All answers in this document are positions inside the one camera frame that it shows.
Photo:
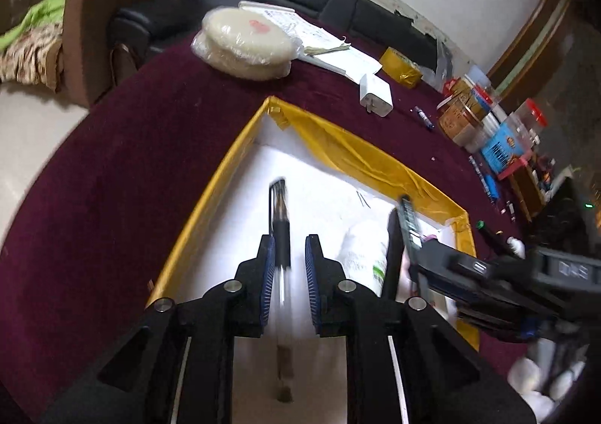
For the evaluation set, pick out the black marker green cap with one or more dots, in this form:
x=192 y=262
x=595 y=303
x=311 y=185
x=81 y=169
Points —
x=488 y=232

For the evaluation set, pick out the person's right hand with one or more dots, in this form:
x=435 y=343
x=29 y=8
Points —
x=526 y=374

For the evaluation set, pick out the wooden door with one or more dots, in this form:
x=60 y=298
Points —
x=530 y=43

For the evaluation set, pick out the white charger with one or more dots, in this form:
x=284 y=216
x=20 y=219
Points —
x=375 y=92

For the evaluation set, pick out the gold tape roll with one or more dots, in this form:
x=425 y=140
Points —
x=399 y=64

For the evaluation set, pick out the white plastic jar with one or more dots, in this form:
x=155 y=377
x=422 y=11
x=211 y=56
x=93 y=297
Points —
x=479 y=135

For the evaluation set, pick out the white booklet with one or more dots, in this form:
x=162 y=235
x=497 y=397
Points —
x=347 y=61

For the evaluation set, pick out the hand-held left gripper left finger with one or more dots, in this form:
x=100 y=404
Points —
x=265 y=283

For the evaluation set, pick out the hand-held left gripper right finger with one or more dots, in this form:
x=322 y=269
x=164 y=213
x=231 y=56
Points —
x=312 y=283

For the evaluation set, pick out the red lid clear jar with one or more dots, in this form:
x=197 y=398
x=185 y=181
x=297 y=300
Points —
x=530 y=116

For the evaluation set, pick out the cartoon label plastic jar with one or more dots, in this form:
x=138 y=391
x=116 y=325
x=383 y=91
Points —
x=500 y=149

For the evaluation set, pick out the green cloth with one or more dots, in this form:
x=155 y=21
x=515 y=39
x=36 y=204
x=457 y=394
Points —
x=37 y=15

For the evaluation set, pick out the patterned blanket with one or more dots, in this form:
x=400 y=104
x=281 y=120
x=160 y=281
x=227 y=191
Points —
x=33 y=53

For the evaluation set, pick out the white pen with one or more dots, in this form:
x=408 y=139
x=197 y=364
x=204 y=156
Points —
x=475 y=165

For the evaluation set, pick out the orange label clear jar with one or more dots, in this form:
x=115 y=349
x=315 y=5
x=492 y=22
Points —
x=455 y=121

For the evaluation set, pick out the small blue marker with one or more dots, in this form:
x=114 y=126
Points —
x=422 y=118

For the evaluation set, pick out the white bottle green label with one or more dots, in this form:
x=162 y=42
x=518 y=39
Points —
x=364 y=250

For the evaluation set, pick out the clear gel pen black cap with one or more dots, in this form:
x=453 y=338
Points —
x=281 y=236

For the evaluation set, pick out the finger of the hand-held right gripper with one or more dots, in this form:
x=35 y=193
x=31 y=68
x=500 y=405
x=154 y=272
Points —
x=469 y=304
x=409 y=226

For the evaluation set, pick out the folded greenish paper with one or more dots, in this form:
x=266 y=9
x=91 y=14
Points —
x=326 y=49

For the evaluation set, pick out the printed paper sheets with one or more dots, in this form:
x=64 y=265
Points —
x=300 y=27

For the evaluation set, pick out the gold-edged white box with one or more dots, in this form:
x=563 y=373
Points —
x=328 y=189

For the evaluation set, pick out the gold can red lid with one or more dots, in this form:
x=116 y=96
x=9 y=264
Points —
x=469 y=92

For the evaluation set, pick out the bagged flatbread stack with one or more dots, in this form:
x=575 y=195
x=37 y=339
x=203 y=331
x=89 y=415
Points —
x=244 y=38

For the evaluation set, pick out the blue battery pack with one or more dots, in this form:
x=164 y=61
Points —
x=490 y=185

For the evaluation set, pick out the brown armchair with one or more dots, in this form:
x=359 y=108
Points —
x=94 y=6

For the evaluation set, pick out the clear plastic container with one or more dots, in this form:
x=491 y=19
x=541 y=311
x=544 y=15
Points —
x=476 y=76

